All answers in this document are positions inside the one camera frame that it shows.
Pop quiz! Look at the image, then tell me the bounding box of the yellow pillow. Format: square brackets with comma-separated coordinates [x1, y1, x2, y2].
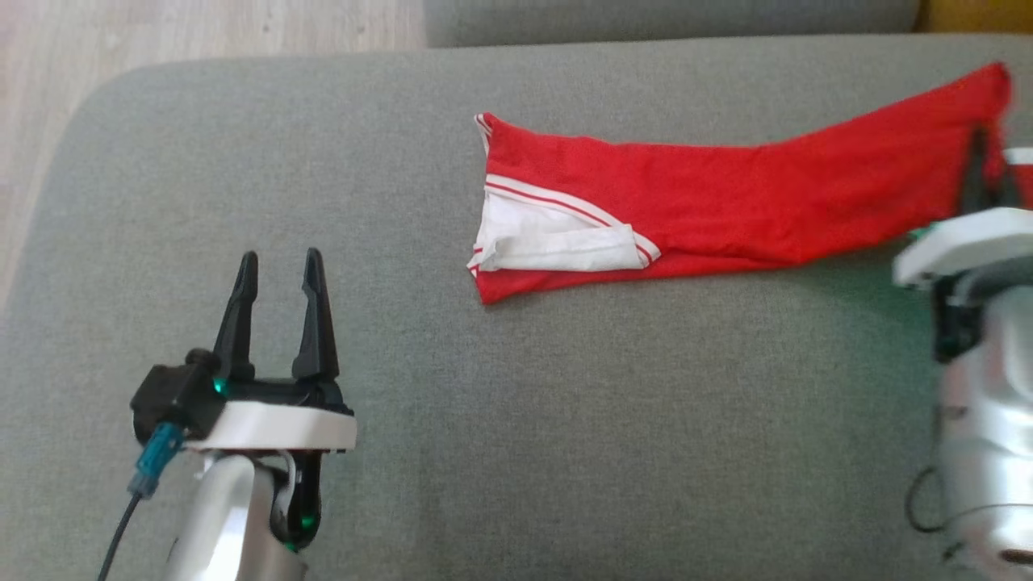
[918, 0, 1033, 35]

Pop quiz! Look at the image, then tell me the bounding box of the grey sofa seat cushion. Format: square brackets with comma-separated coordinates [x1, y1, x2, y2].
[0, 34, 1033, 581]

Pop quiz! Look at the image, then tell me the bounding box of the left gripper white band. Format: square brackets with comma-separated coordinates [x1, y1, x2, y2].
[184, 248, 358, 454]

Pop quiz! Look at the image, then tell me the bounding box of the grey sofa back cushion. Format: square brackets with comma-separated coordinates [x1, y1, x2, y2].
[424, 0, 922, 48]

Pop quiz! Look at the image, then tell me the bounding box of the red basketball jersey white sleeve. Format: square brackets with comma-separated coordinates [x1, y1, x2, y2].
[466, 62, 1014, 306]

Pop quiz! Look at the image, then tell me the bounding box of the left black cable blue plug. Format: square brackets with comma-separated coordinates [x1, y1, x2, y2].
[97, 421, 188, 581]

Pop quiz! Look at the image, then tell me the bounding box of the red shorts white trim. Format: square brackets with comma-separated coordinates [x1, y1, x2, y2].
[1005, 148, 1033, 211]

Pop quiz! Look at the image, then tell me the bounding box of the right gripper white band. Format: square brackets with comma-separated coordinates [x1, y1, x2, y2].
[893, 129, 1033, 288]

